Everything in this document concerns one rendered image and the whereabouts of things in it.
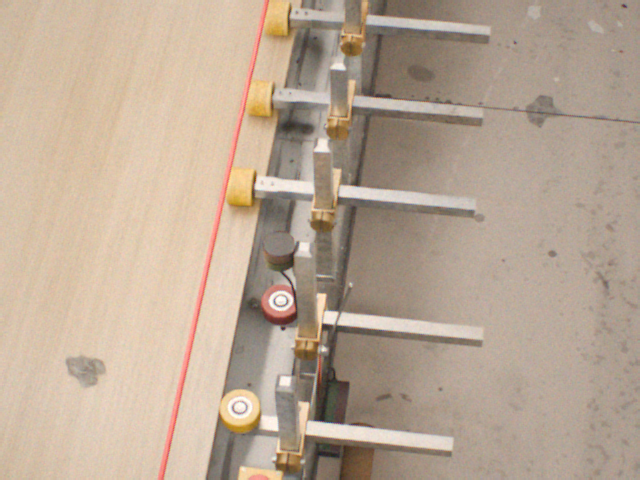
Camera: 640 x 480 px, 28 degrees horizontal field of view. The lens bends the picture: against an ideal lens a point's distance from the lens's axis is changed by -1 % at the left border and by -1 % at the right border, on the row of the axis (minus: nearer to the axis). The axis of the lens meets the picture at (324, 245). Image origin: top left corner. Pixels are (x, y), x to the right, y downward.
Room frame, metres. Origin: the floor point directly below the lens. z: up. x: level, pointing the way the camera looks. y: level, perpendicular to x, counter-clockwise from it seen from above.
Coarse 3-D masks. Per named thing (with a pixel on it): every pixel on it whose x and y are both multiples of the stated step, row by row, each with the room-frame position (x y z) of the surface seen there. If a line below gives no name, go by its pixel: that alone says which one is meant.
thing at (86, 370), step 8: (72, 360) 1.30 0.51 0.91; (80, 360) 1.29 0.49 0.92; (88, 360) 1.30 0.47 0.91; (96, 360) 1.29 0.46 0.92; (72, 368) 1.28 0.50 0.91; (80, 368) 1.28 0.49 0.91; (88, 368) 1.28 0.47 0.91; (96, 368) 1.28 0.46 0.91; (104, 368) 1.28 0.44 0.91; (80, 376) 1.26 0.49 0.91; (88, 376) 1.26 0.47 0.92; (96, 376) 1.26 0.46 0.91; (80, 384) 1.25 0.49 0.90; (88, 384) 1.25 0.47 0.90; (96, 384) 1.25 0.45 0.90
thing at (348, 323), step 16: (352, 320) 1.40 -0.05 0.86; (368, 320) 1.40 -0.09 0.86; (384, 320) 1.40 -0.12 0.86; (400, 320) 1.40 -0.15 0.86; (416, 320) 1.40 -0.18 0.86; (384, 336) 1.38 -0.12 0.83; (400, 336) 1.38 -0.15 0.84; (416, 336) 1.37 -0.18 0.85; (432, 336) 1.37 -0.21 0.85; (448, 336) 1.36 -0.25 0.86; (464, 336) 1.36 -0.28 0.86; (480, 336) 1.36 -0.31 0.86
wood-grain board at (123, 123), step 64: (0, 0) 2.32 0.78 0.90; (64, 0) 2.31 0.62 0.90; (128, 0) 2.30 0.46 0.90; (192, 0) 2.30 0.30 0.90; (256, 0) 2.29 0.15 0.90; (0, 64) 2.11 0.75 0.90; (64, 64) 2.10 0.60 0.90; (128, 64) 2.09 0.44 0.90; (192, 64) 2.09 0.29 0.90; (256, 64) 2.08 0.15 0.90; (0, 128) 1.91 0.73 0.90; (64, 128) 1.90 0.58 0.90; (128, 128) 1.90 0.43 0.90; (192, 128) 1.89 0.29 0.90; (256, 128) 1.89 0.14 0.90; (0, 192) 1.73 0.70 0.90; (64, 192) 1.72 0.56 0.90; (128, 192) 1.72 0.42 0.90; (192, 192) 1.71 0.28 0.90; (0, 256) 1.56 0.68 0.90; (64, 256) 1.56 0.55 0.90; (128, 256) 1.55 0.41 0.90; (192, 256) 1.55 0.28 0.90; (0, 320) 1.40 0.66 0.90; (64, 320) 1.40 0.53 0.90; (128, 320) 1.39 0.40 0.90; (0, 384) 1.25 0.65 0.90; (64, 384) 1.25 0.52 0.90; (128, 384) 1.25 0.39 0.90; (192, 384) 1.24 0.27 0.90; (0, 448) 1.11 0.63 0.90; (64, 448) 1.11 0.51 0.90; (128, 448) 1.11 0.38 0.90; (192, 448) 1.11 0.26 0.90
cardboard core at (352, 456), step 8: (352, 424) 1.57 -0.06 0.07; (360, 424) 1.56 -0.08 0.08; (368, 424) 1.56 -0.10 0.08; (344, 448) 1.51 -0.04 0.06; (352, 448) 1.50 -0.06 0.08; (360, 448) 1.49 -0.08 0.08; (368, 448) 1.50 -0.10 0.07; (344, 456) 1.48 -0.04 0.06; (352, 456) 1.47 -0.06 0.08; (360, 456) 1.47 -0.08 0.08; (368, 456) 1.48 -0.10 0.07; (344, 464) 1.46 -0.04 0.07; (352, 464) 1.45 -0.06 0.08; (360, 464) 1.45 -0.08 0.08; (368, 464) 1.45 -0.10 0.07; (344, 472) 1.43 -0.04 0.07; (352, 472) 1.43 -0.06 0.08; (360, 472) 1.43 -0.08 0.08; (368, 472) 1.43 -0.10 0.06
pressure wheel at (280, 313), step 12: (276, 288) 1.46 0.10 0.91; (288, 288) 1.46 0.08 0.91; (264, 300) 1.43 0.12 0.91; (276, 300) 1.43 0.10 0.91; (288, 300) 1.43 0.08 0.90; (264, 312) 1.41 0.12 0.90; (276, 312) 1.40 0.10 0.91; (288, 312) 1.40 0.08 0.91; (276, 324) 1.39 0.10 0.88; (288, 324) 1.39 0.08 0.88
